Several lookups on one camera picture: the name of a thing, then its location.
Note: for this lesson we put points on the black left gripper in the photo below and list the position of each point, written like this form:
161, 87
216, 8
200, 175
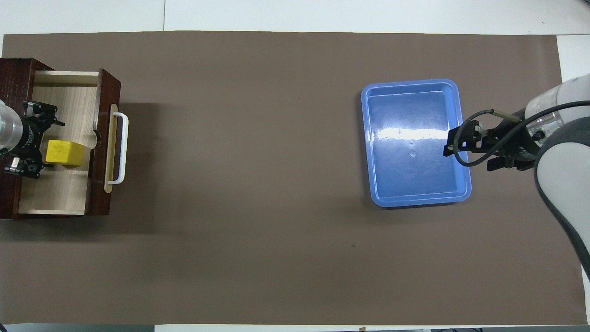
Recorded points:
28, 136

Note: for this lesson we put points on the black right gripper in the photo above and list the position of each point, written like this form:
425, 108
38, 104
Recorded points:
509, 143

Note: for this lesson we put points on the yellow cube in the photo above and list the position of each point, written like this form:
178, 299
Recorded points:
64, 153

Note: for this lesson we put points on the dark wooden drawer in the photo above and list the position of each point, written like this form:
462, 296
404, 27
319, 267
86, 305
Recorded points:
69, 106

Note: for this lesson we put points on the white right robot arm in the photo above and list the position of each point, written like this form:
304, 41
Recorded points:
564, 152

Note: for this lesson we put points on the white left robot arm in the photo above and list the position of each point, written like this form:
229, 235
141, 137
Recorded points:
7, 129

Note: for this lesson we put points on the dark wooden drawer cabinet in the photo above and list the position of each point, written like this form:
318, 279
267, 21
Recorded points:
11, 80

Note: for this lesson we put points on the blue plastic tray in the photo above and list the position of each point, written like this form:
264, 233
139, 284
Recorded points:
415, 143

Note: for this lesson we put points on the brown table mat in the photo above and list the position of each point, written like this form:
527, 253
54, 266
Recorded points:
258, 184

